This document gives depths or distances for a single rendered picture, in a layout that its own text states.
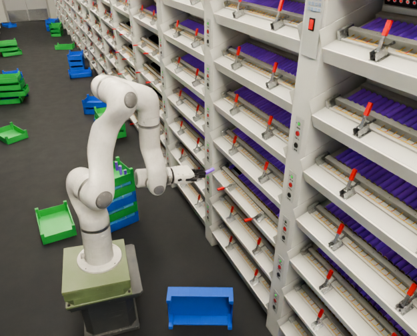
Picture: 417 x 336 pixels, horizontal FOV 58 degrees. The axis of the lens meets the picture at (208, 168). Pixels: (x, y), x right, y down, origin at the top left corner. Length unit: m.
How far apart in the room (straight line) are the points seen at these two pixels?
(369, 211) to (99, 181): 0.92
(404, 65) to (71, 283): 1.39
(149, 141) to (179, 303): 0.80
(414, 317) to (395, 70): 0.64
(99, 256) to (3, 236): 1.13
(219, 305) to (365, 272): 0.87
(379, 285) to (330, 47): 0.68
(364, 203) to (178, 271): 1.28
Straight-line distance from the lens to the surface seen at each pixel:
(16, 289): 2.31
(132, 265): 1.83
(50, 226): 2.64
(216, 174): 1.98
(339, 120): 1.15
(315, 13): 1.15
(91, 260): 1.70
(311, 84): 1.18
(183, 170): 1.73
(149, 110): 1.51
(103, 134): 1.42
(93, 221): 1.57
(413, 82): 0.94
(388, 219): 1.12
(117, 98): 1.35
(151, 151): 1.59
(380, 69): 0.99
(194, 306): 1.91
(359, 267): 1.25
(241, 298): 2.04
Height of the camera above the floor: 1.55
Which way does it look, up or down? 31 degrees down
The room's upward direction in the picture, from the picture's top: straight up
